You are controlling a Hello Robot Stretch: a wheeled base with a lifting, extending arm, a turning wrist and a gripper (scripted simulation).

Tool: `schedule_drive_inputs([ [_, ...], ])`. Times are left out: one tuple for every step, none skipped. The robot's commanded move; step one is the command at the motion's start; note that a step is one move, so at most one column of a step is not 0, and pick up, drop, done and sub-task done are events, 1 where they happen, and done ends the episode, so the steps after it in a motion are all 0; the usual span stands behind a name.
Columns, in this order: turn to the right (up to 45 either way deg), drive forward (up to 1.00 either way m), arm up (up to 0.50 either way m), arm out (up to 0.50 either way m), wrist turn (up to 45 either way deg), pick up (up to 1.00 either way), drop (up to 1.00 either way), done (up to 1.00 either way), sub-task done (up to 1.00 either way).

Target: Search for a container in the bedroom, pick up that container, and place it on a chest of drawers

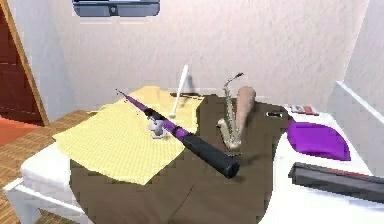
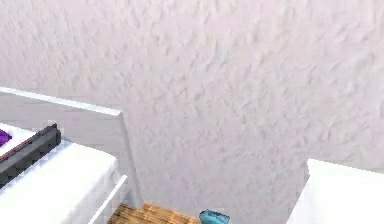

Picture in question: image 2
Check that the dark grey laptop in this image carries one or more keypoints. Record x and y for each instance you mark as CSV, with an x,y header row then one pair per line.
x,y
23,151

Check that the white bed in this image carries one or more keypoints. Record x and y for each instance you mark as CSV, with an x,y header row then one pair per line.
x,y
66,180

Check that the light blue container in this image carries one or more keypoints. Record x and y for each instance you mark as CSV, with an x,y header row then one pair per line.
x,y
214,217

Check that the white chest of drawers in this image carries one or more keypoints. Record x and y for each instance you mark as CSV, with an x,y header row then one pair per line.
x,y
340,196

